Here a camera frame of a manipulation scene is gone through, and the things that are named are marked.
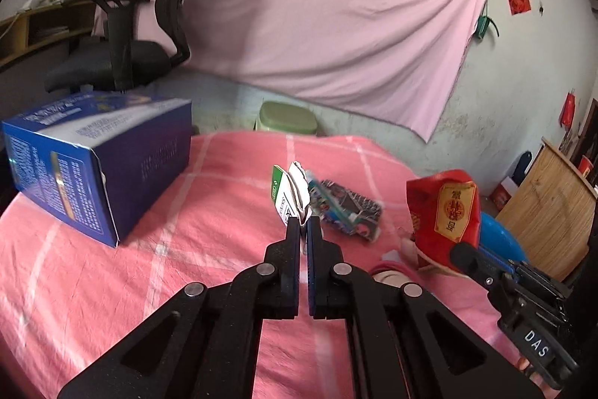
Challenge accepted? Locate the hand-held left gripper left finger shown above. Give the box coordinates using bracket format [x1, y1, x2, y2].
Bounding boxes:
[56, 216, 302, 399]

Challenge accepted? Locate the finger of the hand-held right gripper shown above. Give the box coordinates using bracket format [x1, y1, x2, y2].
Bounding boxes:
[449, 241, 519, 290]

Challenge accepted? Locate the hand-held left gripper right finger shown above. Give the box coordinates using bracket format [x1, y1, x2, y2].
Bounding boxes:
[306, 216, 547, 399]

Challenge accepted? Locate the blue plastic basin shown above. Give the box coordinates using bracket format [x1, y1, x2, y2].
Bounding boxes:
[479, 212, 531, 264]

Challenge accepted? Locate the white green wrapper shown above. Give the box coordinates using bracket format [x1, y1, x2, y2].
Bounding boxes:
[270, 162, 313, 231]

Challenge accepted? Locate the red snack bag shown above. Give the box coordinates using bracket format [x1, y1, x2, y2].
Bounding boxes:
[406, 169, 482, 276]

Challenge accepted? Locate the dark patterned wrapper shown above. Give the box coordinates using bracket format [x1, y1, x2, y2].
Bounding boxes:
[306, 179, 385, 243]

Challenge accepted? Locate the pink round roll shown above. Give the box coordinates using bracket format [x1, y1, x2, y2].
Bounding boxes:
[369, 261, 421, 288]

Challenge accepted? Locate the red paper box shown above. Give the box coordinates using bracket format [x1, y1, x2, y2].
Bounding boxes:
[490, 177, 519, 210]

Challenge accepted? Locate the wooden cabinet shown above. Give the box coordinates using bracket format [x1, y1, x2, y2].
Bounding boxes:
[495, 136, 598, 283]

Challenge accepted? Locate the pink plaid bed cloth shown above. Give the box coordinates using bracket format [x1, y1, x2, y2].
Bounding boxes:
[0, 130, 528, 399]

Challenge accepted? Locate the green plastic stool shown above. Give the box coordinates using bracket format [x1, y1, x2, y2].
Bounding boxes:
[253, 100, 319, 135]

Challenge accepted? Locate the red hanging ornament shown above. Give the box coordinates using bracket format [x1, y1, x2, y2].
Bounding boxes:
[560, 90, 576, 129]

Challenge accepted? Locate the green hanging pouch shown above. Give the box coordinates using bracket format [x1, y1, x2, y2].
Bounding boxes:
[474, 13, 500, 41]

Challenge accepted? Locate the pink hanging sheet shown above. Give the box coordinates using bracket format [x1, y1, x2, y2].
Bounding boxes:
[93, 0, 495, 144]

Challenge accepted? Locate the blue cardboard box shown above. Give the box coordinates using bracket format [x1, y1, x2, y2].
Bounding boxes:
[2, 93, 193, 248]

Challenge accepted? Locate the black office chair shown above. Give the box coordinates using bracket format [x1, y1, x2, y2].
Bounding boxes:
[44, 0, 234, 93]

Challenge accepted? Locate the yellow wooden desk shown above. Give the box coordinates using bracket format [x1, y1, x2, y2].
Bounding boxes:
[0, 0, 96, 73]

